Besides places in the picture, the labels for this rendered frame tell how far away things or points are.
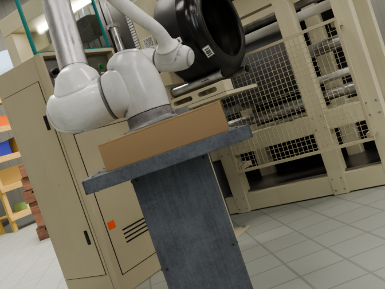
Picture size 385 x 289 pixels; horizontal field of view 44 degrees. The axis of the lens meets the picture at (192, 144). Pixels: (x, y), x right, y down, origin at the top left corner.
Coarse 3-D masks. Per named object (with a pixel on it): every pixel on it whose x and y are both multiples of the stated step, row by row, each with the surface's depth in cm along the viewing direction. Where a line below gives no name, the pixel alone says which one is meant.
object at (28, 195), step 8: (24, 168) 542; (24, 176) 541; (24, 184) 543; (24, 192) 544; (32, 192) 553; (32, 200) 546; (32, 208) 548; (40, 216) 544; (40, 224) 543; (40, 232) 544; (40, 240) 544
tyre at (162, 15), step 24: (168, 0) 248; (192, 0) 241; (216, 0) 279; (168, 24) 244; (192, 24) 238; (216, 24) 289; (240, 24) 275; (192, 48) 242; (216, 48) 246; (240, 48) 269; (192, 72) 253
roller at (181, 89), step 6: (216, 72) 249; (222, 72) 247; (204, 78) 253; (210, 78) 251; (216, 78) 250; (186, 84) 260; (192, 84) 258; (198, 84) 256; (204, 84) 255; (174, 90) 265; (180, 90) 262; (186, 90) 261
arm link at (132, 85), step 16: (112, 64) 154; (128, 64) 152; (144, 64) 154; (112, 80) 153; (128, 80) 152; (144, 80) 152; (160, 80) 157; (112, 96) 153; (128, 96) 152; (144, 96) 152; (160, 96) 154; (128, 112) 154
